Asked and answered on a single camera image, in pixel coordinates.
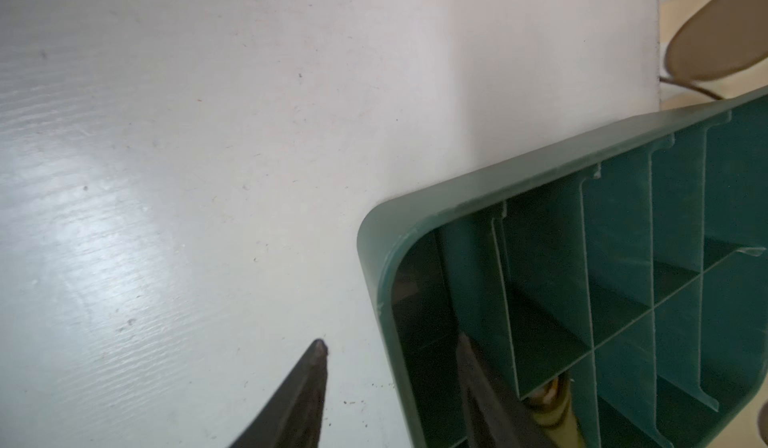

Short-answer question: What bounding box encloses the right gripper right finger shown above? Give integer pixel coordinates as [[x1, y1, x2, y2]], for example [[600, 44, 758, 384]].
[[456, 333, 554, 448]]

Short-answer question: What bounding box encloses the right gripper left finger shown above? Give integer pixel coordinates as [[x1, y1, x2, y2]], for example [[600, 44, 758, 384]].
[[230, 339, 328, 448]]

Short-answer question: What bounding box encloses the green striped sock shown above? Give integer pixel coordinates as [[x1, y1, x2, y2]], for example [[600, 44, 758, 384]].
[[523, 372, 586, 448]]

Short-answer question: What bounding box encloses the green plastic divided tray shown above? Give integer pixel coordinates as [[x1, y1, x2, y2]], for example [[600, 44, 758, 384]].
[[357, 90, 767, 447]]

